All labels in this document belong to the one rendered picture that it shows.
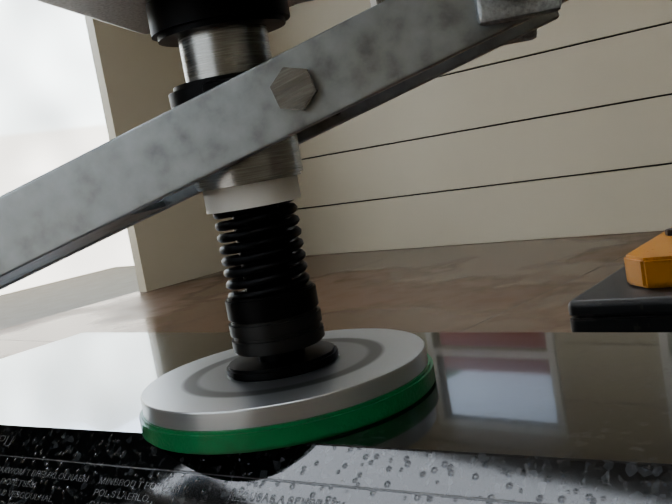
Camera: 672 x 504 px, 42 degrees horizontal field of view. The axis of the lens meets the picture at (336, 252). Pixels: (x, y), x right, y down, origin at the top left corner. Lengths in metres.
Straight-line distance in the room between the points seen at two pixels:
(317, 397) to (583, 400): 0.16
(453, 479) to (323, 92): 0.25
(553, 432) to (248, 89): 0.28
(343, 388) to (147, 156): 0.20
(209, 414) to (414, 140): 7.54
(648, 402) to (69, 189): 0.39
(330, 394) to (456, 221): 7.37
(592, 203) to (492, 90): 1.27
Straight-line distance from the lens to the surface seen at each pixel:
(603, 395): 0.57
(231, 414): 0.57
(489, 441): 0.52
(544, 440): 0.51
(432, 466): 0.51
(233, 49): 0.62
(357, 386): 0.57
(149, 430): 0.62
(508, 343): 0.73
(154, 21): 0.63
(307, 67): 0.58
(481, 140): 7.66
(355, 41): 0.57
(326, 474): 0.55
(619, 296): 1.18
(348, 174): 8.62
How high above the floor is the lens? 0.98
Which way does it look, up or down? 6 degrees down
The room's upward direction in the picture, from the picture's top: 10 degrees counter-clockwise
